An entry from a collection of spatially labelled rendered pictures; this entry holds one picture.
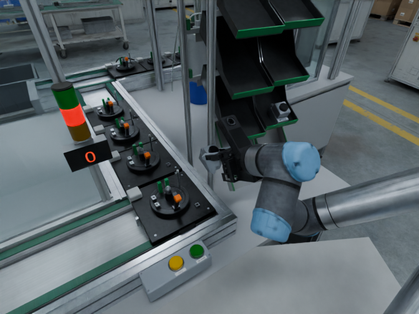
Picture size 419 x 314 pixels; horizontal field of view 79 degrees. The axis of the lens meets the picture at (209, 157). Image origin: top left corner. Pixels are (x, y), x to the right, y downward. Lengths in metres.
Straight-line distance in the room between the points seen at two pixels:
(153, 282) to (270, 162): 0.49
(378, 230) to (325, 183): 1.20
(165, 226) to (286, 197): 0.49
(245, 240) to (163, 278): 0.33
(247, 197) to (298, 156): 0.65
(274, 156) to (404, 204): 0.24
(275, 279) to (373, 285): 0.31
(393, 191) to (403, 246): 1.85
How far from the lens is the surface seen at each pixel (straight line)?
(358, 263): 1.05
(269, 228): 0.49
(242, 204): 1.07
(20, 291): 0.99
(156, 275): 0.81
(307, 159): 0.49
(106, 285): 0.84
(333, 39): 6.43
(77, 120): 0.76
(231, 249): 0.95
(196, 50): 1.60
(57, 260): 0.99
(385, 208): 0.57
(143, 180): 1.04
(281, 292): 0.92
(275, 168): 0.50
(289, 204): 0.50
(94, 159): 0.83
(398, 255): 2.34
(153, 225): 0.89
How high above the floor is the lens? 1.68
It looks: 40 degrees down
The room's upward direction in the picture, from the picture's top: straight up
